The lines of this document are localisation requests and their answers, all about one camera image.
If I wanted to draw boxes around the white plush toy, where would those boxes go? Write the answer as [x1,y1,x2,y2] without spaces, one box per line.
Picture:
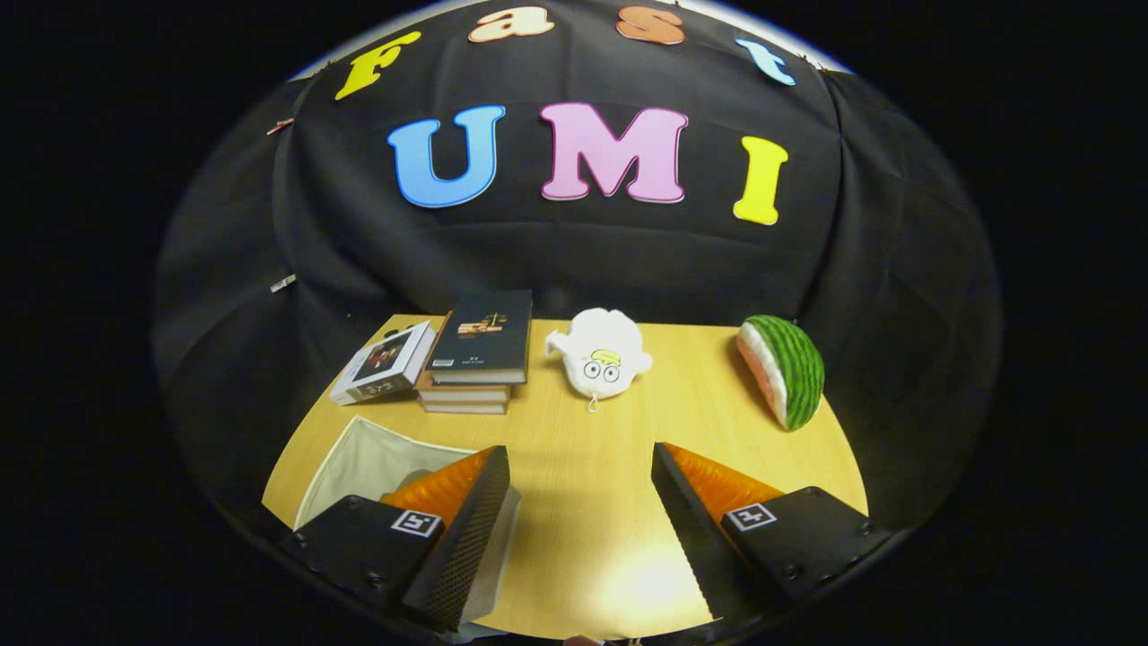
[545,308,654,414]

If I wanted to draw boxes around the black backdrop cloth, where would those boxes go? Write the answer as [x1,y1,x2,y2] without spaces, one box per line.
[152,0,1004,530]

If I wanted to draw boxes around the dark cover book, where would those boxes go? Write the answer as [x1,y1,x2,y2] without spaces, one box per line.
[425,289,534,386]

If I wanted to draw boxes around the foldable fabric storage box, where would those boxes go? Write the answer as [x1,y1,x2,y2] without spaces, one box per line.
[294,415,523,629]

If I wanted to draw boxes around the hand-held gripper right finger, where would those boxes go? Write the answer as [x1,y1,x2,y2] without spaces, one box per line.
[650,441,898,624]

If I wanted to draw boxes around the watermelon slice plush toy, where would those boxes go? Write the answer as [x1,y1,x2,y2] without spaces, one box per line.
[736,314,826,432]

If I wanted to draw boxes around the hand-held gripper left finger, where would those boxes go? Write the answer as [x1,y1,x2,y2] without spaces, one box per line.
[287,445,512,633]

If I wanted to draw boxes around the white cover book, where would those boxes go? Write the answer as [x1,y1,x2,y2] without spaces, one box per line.
[329,320,438,406]

